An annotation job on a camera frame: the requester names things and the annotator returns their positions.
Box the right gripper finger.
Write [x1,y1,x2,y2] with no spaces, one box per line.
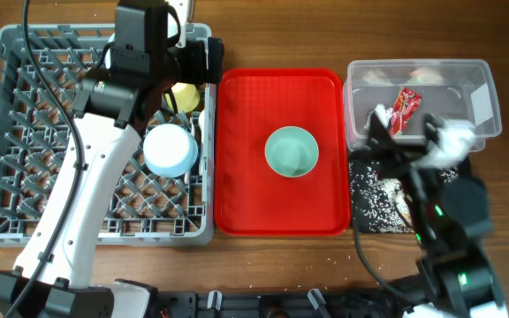
[367,113,398,153]
[423,114,444,144]

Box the spilled rice food waste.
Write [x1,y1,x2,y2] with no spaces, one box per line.
[350,161,459,234]

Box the grey dishwasher rack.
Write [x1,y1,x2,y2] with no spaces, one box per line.
[0,24,215,247]

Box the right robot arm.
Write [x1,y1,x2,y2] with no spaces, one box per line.
[364,115,508,317]

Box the light blue plate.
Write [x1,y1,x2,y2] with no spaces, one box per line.
[103,34,115,69]

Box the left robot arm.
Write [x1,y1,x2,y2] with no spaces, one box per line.
[0,1,224,317]

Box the black plastic tray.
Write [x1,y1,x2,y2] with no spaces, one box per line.
[347,149,481,236]

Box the clear plastic bin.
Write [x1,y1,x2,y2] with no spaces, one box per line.
[344,59,502,152]

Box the yellow plastic cup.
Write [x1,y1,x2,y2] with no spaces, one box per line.
[171,83,201,113]

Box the green bowl with food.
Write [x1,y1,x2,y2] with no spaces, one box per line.
[264,126,320,178]

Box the white napkin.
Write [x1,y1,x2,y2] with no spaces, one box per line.
[374,103,392,128]

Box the red snack wrapper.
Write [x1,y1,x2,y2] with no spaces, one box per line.
[389,87,422,136]

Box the red plastic tray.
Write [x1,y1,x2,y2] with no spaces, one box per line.
[214,68,351,237]

